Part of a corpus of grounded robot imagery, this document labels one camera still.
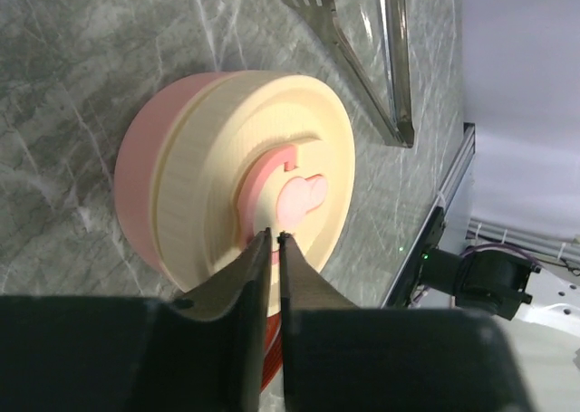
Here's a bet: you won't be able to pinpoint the red round lid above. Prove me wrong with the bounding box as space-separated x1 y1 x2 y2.
261 312 283 390

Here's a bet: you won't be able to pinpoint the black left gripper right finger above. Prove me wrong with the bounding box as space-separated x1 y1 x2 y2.
278 234 534 411

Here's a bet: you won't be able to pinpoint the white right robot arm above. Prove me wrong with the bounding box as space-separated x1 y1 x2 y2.
407 243 579 373

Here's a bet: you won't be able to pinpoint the beige round lid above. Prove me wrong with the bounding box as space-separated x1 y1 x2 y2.
154 72 355 291

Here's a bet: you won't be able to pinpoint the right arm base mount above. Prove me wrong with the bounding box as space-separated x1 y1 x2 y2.
387 206 445 308

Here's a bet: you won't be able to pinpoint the pink lunch bowl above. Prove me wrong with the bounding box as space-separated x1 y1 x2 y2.
113 72 238 274

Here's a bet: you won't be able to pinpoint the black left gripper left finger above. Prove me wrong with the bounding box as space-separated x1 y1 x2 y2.
1 230 272 411

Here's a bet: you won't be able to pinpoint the metal serving tongs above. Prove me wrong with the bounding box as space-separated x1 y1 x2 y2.
266 0 416 149

